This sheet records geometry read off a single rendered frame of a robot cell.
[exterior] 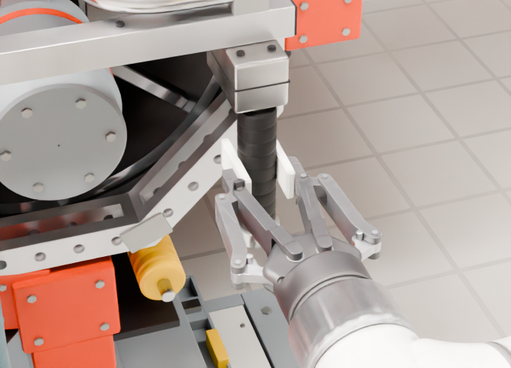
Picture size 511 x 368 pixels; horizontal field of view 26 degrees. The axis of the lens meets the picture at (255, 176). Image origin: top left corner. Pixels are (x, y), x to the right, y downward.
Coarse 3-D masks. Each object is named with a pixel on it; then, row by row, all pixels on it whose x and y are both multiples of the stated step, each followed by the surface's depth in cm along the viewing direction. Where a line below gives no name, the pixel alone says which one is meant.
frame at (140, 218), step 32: (224, 96) 127; (192, 128) 129; (224, 128) 125; (160, 160) 131; (192, 160) 126; (128, 192) 133; (160, 192) 128; (192, 192) 128; (0, 224) 128; (32, 224) 129; (64, 224) 130; (96, 224) 128; (128, 224) 128; (160, 224) 129; (0, 256) 124; (32, 256) 126; (64, 256) 127; (96, 256) 129
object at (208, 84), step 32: (128, 64) 128; (160, 64) 141; (192, 64) 135; (128, 96) 143; (160, 96) 131; (192, 96) 133; (128, 128) 139; (160, 128) 135; (128, 160) 134; (0, 192) 133; (96, 192) 134
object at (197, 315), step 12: (192, 276) 188; (192, 288) 187; (180, 300) 183; (192, 300) 181; (192, 312) 180; (204, 312) 181; (192, 324) 179; (204, 324) 180; (204, 336) 179; (216, 336) 175; (204, 348) 177; (216, 348) 173; (216, 360) 172; (228, 360) 171
